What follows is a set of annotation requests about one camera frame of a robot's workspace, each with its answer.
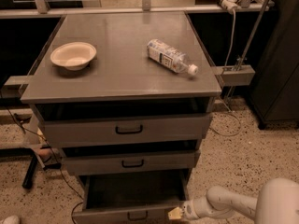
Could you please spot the foam gripper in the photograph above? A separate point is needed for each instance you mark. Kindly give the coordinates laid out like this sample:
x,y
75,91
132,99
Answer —
x,y
189,209

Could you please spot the grey bottom drawer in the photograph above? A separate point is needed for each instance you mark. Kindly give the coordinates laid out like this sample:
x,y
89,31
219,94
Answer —
x,y
132,198

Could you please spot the grey drawer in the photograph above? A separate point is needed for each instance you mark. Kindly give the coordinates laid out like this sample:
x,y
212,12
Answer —
x,y
132,162
128,130
132,198

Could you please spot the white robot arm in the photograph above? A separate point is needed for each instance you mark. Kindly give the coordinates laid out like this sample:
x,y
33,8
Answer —
x,y
277,203

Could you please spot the grey middle drawer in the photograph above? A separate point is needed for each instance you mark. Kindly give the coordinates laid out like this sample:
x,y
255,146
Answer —
x,y
132,162

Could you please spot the grey top drawer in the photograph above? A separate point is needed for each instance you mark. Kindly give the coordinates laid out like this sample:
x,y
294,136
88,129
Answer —
x,y
128,130

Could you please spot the grey drawer cabinet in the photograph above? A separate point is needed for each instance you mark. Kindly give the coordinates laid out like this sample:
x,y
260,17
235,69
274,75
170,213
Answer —
x,y
122,80

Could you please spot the black leg bar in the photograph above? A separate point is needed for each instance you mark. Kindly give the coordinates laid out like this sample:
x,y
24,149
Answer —
x,y
28,180

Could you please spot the dark side cabinet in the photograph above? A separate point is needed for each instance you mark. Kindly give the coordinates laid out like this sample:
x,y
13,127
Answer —
x,y
274,91

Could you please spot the clear plastic water bottle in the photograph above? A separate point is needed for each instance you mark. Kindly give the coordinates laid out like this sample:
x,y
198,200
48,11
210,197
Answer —
x,y
171,58

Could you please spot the white shoe tip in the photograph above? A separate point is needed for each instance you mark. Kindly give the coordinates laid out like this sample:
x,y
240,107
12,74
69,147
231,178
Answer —
x,y
11,220

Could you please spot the white paper bowl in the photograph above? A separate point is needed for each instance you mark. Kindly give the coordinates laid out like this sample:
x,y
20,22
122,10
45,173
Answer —
x,y
73,56

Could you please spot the metal diagonal rod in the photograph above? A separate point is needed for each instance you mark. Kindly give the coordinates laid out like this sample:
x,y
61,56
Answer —
x,y
229,94

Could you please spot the grey metal bracket block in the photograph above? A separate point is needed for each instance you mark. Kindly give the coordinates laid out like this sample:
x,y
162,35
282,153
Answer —
x,y
231,77

